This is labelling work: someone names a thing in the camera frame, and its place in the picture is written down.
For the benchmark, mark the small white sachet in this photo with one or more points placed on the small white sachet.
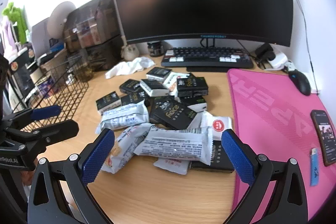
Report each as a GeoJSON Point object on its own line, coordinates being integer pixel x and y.
{"type": "Point", "coordinates": [170, 166]}

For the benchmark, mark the blue lighter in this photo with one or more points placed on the blue lighter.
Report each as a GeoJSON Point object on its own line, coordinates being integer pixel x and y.
{"type": "Point", "coordinates": [314, 171]}

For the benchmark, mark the white power strip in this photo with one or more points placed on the white power strip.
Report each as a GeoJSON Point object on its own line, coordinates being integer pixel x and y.
{"type": "Point", "coordinates": [278, 61]}

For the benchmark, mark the black box with orange sticker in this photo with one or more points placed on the black box with orange sticker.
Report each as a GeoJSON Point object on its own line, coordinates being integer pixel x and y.
{"type": "Point", "coordinates": [21, 62]}

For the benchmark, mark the pale pink cloth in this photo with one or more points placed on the pale pink cloth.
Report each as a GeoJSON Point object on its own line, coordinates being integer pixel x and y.
{"type": "Point", "coordinates": [6, 37]}

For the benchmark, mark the white paper towel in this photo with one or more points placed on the white paper towel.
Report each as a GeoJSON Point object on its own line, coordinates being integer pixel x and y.
{"type": "Point", "coordinates": [126, 67]}

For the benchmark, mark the green plush toy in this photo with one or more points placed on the green plush toy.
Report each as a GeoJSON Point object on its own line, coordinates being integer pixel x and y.
{"type": "Point", "coordinates": [14, 14]}

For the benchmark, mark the dark translucent drawer cabinet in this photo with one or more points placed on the dark translucent drawer cabinet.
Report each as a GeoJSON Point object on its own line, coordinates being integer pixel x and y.
{"type": "Point", "coordinates": [97, 27]}

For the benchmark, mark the black smartphone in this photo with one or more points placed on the black smartphone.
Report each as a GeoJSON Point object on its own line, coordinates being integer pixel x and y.
{"type": "Point", "coordinates": [325, 134]}

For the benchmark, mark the pink mouse mat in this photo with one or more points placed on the pink mouse mat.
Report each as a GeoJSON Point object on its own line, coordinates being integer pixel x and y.
{"type": "Point", "coordinates": [270, 119]}

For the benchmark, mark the white long snack packet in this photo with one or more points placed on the white long snack packet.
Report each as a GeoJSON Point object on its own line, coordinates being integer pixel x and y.
{"type": "Point", "coordinates": [123, 116]}
{"type": "Point", "coordinates": [173, 146]}
{"type": "Point", "coordinates": [128, 142]}

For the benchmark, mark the black mechanical keyboard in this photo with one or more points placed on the black mechanical keyboard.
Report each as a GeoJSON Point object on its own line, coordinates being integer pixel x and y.
{"type": "Point", "coordinates": [204, 56]}

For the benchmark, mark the black power adapter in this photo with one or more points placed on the black power adapter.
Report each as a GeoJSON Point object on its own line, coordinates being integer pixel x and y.
{"type": "Point", "coordinates": [265, 52]}

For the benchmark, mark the dark glass jar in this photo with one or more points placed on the dark glass jar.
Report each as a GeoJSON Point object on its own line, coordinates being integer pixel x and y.
{"type": "Point", "coordinates": [155, 49]}

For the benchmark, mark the white box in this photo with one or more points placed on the white box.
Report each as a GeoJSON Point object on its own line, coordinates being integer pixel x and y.
{"type": "Point", "coordinates": [40, 35]}

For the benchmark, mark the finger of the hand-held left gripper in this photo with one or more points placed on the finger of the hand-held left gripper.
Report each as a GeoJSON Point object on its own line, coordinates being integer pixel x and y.
{"type": "Point", "coordinates": [44, 112]}
{"type": "Point", "coordinates": [57, 130]}

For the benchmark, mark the black computer mouse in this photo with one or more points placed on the black computer mouse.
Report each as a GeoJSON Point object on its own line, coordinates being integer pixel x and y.
{"type": "Point", "coordinates": [300, 82]}

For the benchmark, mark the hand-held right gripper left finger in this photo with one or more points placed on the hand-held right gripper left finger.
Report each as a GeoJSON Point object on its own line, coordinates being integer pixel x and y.
{"type": "Point", "coordinates": [98, 158]}

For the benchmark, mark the wooden desktop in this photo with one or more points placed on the wooden desktop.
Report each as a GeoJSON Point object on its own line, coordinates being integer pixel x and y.
{"type": "Point", "coordinates": [157, 195]}

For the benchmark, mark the clear glass with gold print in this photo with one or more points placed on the clear glass with gold print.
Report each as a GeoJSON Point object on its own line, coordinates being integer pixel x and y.
{"type": "Point", "coordinates": [85, 73]}

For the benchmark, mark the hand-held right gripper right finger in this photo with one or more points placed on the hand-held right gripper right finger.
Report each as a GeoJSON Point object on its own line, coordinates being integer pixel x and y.
{"type": "Point", "coordinates": [236, 158]}

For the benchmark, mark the cream ceramic vase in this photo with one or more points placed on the cream ceramic vase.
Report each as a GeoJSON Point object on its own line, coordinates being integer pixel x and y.
{"type": "Point", "coordinates": [130, 53]}

